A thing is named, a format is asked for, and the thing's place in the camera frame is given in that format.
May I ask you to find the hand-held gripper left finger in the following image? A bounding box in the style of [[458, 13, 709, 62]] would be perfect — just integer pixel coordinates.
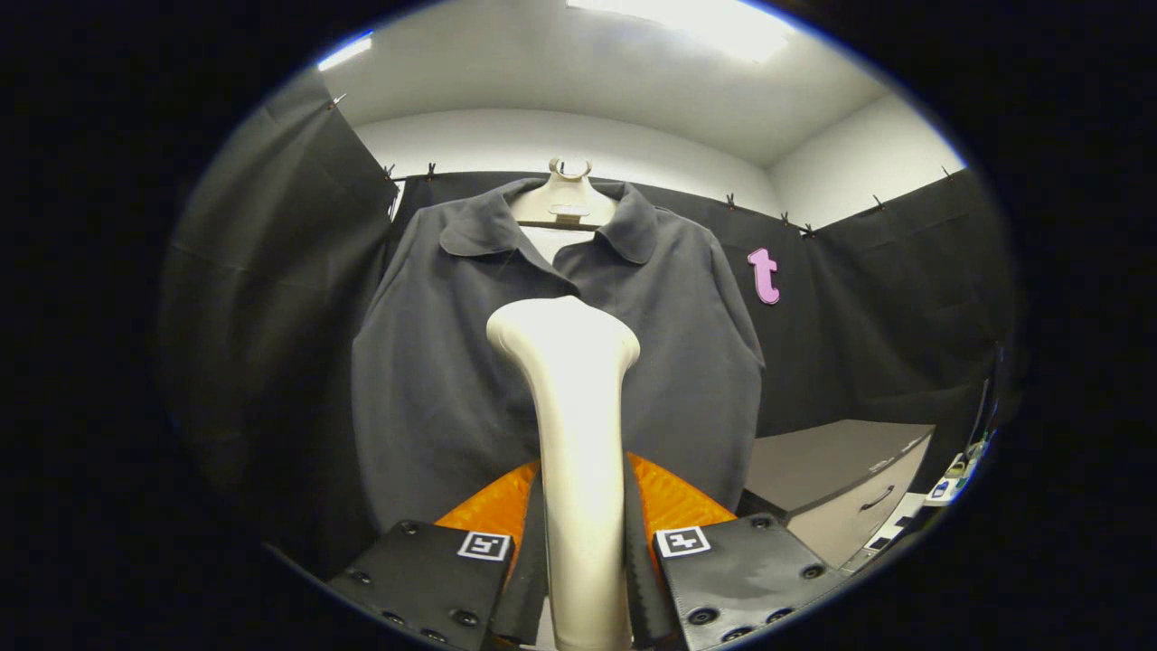
[[327, 459, 548, 651]]

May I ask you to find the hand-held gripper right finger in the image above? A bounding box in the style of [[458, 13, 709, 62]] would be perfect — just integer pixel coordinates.
[[626, 452, 851, 651]]

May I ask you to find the white garment steamer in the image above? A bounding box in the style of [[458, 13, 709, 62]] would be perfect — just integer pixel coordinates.
[[486, 296, 641, 651]]

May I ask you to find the dark grey button shirt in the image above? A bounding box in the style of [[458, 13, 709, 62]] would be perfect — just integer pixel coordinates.
[[351, 176, 767, 534]]

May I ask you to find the beige clothes hanger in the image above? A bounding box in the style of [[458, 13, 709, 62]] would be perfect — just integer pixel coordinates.
[[509, 157, 620, 231]]

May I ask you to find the grey drawer cabinet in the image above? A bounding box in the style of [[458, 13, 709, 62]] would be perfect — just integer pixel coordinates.
[[737, 419, 936, 571]]

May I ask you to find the white tray of small items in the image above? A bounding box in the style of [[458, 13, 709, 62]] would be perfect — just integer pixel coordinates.
[[922, 429, 995, 507]]

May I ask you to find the black backdrop cloth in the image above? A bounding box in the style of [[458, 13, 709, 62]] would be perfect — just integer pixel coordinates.
[[158, 72, 1018, 580]]

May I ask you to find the row of cloth clips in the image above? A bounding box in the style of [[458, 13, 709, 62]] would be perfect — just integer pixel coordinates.
[[330, 90, 959, 241]]

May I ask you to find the small ceiling light panel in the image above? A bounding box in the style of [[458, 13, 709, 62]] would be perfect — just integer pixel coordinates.
[[316, 32, 374, 73]]

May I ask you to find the large ceiling light panel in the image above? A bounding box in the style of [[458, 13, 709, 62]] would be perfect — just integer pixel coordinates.
[[568, 0, 796, 64]]

